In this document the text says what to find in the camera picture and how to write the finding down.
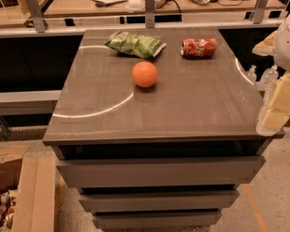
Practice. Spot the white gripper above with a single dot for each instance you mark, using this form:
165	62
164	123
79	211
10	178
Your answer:
289	47

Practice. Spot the white face mask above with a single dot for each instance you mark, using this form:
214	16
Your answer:
133	6

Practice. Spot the grey drawer cabinet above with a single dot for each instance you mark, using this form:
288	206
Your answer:
170	155

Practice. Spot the left metal bracket post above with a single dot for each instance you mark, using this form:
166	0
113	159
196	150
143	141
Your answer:
36	15

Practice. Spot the clear plastic bottle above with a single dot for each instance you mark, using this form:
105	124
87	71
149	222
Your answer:
268	75
251	74

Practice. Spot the brown cardboard box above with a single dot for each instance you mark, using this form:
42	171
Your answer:
33	178

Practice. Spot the middle metal bracket post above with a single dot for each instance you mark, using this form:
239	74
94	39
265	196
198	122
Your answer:
150	13

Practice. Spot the orange ball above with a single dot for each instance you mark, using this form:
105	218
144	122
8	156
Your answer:
144	74

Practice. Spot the green chip bag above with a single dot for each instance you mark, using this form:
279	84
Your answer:
134	44

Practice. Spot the metal bracket post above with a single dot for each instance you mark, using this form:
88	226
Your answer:
150	13
36	15
259	10

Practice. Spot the right metal bracket post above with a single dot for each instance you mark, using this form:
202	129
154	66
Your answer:
259	10

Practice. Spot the red coke can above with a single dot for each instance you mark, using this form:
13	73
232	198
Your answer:
198	47

